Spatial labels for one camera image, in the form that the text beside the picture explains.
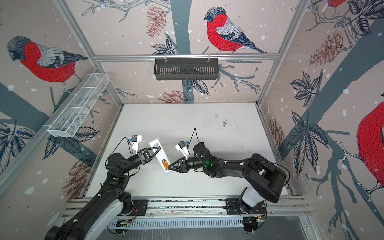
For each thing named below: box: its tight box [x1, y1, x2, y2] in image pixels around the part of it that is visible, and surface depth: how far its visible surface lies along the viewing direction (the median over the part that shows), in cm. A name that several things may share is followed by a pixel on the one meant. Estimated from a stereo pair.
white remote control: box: [148, 138, 172, 175], surface depth 73 cm
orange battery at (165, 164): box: [162, 158, 169, 170], surface depth 73 cm
